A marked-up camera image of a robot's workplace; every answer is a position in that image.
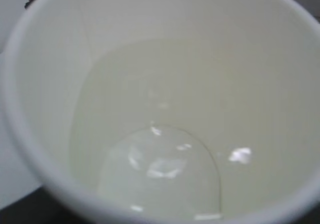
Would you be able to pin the white paper coffee cup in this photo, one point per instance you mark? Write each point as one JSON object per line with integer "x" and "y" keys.
{"x": 168, "y": 111}

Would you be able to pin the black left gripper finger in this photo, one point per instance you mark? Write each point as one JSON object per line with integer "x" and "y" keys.
{"x": 35, "y": 207}

